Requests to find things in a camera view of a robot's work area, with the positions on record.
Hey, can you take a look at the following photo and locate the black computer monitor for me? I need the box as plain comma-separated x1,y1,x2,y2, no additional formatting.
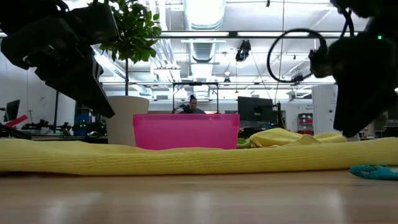
237,96,282,129

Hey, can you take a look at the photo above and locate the light blue teal-edged towel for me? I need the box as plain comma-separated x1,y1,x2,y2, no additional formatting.
349,164,398,182

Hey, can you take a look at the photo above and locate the red parts shelf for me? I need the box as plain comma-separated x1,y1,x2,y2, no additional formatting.
297,112,315,136

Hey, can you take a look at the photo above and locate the black aluminium rig frame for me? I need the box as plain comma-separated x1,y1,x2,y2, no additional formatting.
154,30,365,40

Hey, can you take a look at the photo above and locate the white plant pot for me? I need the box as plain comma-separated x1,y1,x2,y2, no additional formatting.
104,95,150,147

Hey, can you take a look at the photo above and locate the pink plastic bin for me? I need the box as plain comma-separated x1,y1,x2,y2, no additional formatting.
132,113,241,151

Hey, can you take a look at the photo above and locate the white cabinet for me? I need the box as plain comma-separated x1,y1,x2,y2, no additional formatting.
312,84,339,135

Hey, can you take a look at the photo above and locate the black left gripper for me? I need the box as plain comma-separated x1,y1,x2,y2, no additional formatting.
0,9,116,119

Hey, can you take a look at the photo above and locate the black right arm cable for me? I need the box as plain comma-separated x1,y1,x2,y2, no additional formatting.
266,28,328,84

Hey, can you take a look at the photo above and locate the person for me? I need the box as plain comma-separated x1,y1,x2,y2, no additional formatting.
185,94,206,114

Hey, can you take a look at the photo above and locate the small black monitor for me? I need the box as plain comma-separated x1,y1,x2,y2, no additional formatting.
5,99,21,123

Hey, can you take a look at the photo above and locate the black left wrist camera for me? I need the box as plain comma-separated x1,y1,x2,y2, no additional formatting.
70,2,119,46

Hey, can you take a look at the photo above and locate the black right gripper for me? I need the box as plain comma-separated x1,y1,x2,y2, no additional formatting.
308,33,398,139

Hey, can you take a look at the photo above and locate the green leafy small tree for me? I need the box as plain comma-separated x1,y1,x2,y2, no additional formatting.
98,0,162,97

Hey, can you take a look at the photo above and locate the black overhead camera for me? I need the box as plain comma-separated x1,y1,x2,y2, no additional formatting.
234,39,252,62

